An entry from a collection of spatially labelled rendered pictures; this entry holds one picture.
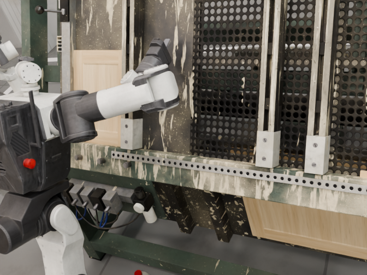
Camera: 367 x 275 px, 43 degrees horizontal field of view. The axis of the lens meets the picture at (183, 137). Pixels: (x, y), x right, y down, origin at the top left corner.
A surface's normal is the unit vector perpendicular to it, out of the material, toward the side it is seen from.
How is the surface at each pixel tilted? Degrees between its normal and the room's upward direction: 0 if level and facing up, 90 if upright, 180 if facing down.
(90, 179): 90
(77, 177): 90
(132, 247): 0
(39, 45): 90
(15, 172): 82
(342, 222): 90
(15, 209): 22
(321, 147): 56
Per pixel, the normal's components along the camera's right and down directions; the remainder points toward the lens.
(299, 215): -0.44, 0.63
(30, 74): 0.50, 0.22
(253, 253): -0.26, -0.77
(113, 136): -0.51, 0.10
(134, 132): 0.86, 0.09
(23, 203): -0.40, -0.48
